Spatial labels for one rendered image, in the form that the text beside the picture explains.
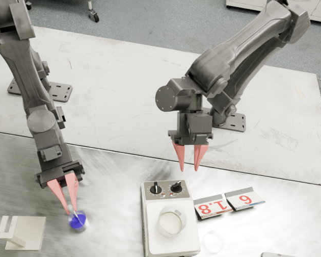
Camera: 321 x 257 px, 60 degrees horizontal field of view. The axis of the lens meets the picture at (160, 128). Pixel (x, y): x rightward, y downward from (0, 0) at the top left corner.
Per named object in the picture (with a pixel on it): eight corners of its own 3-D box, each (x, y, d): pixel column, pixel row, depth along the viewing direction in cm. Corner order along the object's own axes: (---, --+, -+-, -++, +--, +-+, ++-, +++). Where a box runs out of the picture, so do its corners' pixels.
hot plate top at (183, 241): (145, 203, 69) (145, 202, 68) (192, 200, 71) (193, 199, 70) (149, 255, 63) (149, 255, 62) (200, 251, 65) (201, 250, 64)
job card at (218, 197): (191, 200, 79) (194, 196, 75) (220, 194, 81) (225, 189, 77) (198, 222, 76) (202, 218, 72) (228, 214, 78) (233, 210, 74)
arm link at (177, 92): (170, 123, 59) (204, 80, 53) (147, 96, 62) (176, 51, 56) (199, 119, 68) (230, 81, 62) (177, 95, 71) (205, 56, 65)
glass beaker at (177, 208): (154, 213, 68) (157, 203, 60) (180, 212, 68) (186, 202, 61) (156, 244, 64) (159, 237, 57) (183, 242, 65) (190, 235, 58)
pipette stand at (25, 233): (14, 216, 72) (-6, 202, 61) (46, 217, 73) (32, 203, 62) (5, 250, 68) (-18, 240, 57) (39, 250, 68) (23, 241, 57)
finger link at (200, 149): (208, 175, 67) (209, 136, 65) (179, 175, 66) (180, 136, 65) (200, 166, 74) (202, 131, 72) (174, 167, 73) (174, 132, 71)
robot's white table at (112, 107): (62, 135, 186) (17, 22, 109) (239, 164, 188) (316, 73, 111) (36, 207, 160) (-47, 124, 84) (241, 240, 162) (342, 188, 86)
